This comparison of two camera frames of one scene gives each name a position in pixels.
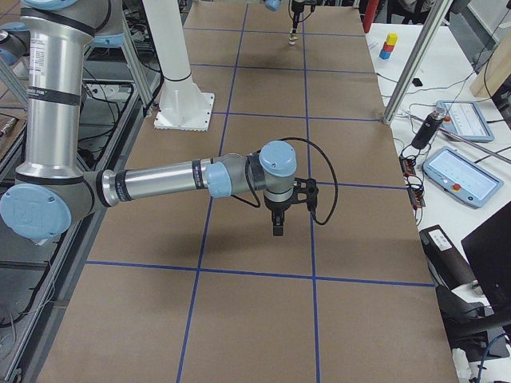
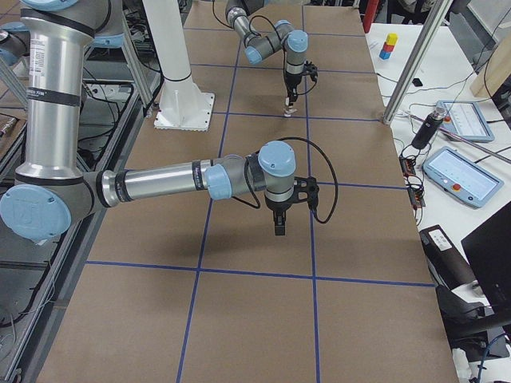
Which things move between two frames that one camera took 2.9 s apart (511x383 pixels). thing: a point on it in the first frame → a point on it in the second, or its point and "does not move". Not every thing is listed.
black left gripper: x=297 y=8 → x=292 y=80
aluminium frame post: x=440 y=9 does not move
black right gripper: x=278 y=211 does not move
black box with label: x=443 y=258 does not move
